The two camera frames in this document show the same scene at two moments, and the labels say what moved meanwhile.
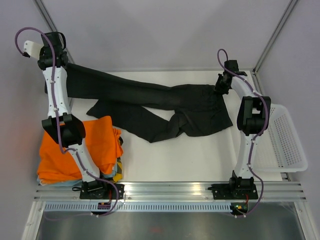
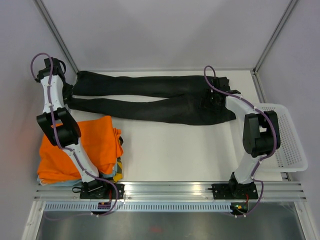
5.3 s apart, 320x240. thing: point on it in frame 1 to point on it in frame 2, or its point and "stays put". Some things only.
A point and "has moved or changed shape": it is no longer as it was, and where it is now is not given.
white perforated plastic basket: (279, 149) stays put
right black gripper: (218, 88) to (207, 95)
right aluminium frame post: (292, 4) stays put
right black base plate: (234, 191) stays put
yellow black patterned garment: (119, 177) stays put
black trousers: (151, 112) has moved or changed shape
